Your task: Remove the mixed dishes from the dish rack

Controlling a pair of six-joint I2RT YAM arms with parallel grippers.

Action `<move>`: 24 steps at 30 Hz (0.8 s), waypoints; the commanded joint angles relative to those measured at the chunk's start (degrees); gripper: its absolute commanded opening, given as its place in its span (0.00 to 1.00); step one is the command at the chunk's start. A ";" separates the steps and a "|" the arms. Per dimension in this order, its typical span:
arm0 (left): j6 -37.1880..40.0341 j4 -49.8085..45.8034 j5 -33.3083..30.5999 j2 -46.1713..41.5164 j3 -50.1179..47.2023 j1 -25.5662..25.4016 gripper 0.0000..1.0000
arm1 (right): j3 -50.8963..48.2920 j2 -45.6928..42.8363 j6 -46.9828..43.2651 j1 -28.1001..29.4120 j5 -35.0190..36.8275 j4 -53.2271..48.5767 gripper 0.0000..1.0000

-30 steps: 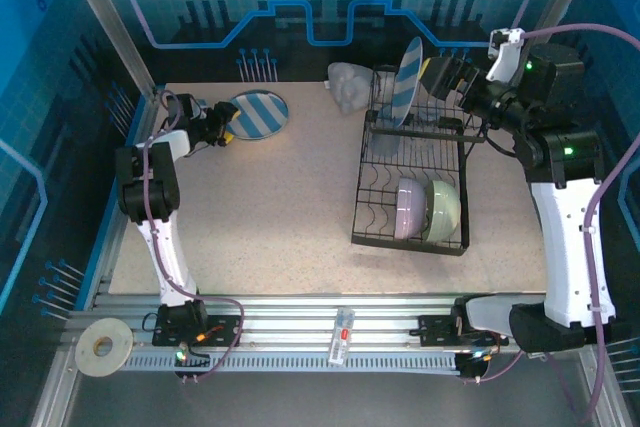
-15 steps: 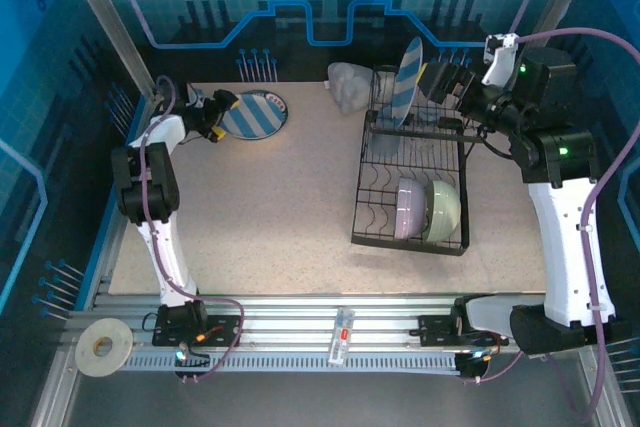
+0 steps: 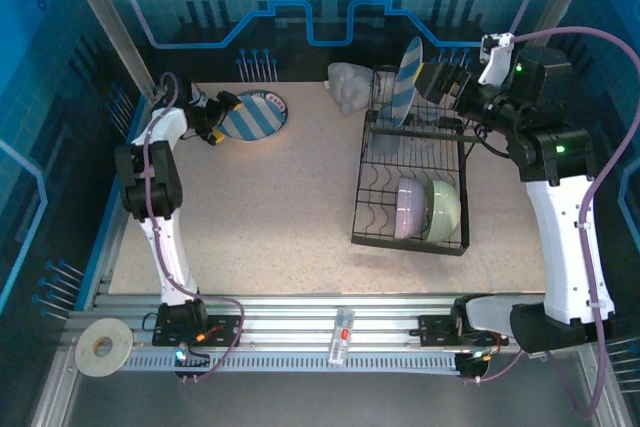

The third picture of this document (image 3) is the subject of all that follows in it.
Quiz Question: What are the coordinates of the grey slotted cable duct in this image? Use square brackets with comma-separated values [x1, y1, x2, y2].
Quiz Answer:
[122, 351, 461, 374]

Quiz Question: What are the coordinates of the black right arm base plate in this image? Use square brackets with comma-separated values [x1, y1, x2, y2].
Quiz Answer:
[417, 313, 510, 348]

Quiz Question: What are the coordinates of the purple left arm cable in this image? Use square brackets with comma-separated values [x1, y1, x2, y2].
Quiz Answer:
[142, 71, 247, 384]

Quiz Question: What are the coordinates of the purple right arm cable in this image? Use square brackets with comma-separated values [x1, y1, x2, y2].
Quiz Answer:
[462, 26, 640, 423]

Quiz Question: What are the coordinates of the white tape roll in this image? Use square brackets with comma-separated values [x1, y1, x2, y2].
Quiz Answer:
[74, 317, 135, 378]

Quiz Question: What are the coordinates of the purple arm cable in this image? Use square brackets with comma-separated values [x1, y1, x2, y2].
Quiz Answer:
[462, 26, 640, 423]
[142, 71, 247, 384]

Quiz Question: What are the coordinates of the green rimmed lettered plate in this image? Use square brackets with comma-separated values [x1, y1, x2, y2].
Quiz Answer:
[218, 89, 291, 143]

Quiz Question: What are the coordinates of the pale green ceramic bowl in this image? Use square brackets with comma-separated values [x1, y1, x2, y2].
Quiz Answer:
[423, 179, 462, 242]

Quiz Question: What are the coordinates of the aluminium frame rail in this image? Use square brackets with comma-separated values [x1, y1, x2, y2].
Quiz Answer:
[64, 291, 604, 356]

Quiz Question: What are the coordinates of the black wire dish rack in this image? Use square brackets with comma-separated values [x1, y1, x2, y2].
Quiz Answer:
[351, 64, 472, 257]

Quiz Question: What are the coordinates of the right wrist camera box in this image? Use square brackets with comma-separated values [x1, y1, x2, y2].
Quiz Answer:
[479, 32, 517, 87]

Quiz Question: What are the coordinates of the purple ceramic bowl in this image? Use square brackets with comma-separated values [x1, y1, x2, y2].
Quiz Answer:
[393, 175, 430, 241]

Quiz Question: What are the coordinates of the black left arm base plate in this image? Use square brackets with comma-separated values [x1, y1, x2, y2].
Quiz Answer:
[151, 313, 247, 348]

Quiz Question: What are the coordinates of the black controller board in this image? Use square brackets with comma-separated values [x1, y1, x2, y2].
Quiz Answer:
[457, 350, 495, 384]
[172, 341, 212, 384]

